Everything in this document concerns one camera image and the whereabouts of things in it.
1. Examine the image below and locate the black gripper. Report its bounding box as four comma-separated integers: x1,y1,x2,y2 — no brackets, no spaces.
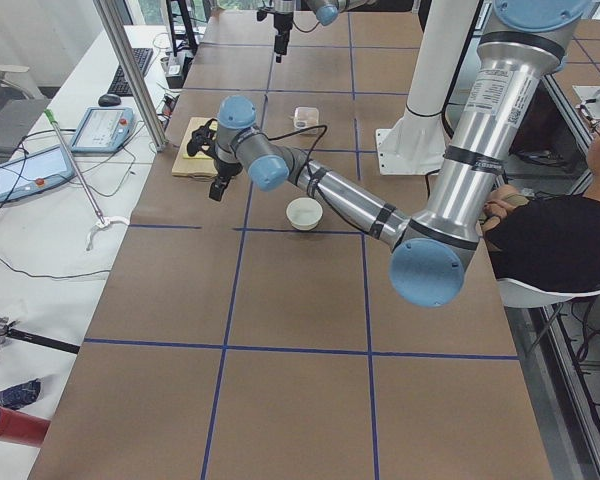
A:
209,158,240,201

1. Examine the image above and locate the clear plastic egg box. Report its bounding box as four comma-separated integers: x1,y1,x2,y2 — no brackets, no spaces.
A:
292,106,320,130

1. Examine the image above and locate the robot arm tip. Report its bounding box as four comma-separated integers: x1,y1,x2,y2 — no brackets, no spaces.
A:
256,0,295,64

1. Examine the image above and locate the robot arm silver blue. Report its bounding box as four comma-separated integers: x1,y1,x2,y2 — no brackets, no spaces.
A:
209,1,588,307
302,0,377,26

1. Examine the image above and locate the bamboo cutting board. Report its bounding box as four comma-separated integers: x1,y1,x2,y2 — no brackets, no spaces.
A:
171,117,217,180

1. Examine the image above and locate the white ceramic bowl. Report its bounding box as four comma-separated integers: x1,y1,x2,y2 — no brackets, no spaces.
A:
286,197,323,231

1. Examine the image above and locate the teach pendant far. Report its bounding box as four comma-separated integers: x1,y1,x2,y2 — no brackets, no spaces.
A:
70,107,135,155

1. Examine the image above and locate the teach pendant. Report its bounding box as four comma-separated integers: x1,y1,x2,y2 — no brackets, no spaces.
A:
70,107,135,155
0,146,75,203

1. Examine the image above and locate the black keyboard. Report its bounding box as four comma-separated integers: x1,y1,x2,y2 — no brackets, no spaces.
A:
105,47,155,97

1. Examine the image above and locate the black computer mouse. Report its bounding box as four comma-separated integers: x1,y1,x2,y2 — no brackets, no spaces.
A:
98,93,121,107

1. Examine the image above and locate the teach pendant near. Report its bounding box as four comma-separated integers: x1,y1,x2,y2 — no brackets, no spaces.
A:
0,146,75,203

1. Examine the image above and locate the black tool on side table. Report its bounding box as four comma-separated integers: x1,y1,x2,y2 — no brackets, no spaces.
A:
0,317,80,354

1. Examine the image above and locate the blue crumpled tape wad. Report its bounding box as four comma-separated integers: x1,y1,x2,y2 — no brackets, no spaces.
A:
0,378,42,410

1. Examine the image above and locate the white chair seat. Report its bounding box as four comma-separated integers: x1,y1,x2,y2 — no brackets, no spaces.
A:
497,278,600,308

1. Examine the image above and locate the red cylinder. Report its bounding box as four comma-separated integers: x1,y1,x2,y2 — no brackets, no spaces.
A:
0,406,50,447

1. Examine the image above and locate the person in black shirt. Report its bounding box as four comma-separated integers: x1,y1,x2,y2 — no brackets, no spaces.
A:
482,122,600,292

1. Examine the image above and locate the aluminium frame post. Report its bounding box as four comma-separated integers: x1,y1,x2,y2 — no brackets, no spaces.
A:
93,0,168,152

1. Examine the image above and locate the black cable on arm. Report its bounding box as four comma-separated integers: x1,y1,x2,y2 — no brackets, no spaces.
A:
259,124,396,236

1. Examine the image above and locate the grabber stick green handle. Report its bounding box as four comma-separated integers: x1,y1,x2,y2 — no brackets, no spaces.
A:
44,108,130,251

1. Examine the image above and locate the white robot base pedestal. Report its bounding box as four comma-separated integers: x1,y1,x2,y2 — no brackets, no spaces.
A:
376,0,482,175

